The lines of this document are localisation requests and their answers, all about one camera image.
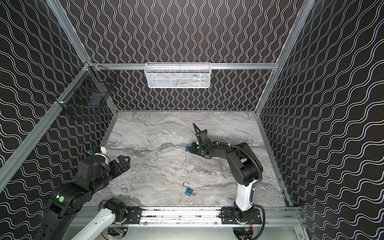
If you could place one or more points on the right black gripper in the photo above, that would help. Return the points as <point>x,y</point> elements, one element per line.
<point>202,142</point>

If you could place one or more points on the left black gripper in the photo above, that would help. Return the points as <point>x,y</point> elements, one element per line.
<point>114,167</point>

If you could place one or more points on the blue padlock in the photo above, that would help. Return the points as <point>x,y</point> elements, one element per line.
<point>188,147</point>
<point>188,191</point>

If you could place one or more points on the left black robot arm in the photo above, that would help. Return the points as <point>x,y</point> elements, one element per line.
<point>94,173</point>

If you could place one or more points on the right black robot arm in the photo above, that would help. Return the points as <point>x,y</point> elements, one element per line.
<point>245,167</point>

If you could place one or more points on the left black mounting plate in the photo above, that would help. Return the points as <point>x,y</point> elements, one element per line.
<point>132,216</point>

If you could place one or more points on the black mounting plate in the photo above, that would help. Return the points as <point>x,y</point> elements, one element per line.
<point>132,216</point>
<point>231,216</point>

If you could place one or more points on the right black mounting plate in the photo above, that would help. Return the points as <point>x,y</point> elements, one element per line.
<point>231,216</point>

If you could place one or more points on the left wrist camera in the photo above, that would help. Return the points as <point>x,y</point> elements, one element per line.
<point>97,150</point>

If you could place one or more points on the white wire mesh basket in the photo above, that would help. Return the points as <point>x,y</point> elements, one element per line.
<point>178,75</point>

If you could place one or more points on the black wire mesh basket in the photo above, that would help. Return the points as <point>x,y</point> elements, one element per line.
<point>88,100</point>

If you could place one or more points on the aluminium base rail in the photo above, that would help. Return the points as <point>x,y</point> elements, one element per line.
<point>208,217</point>

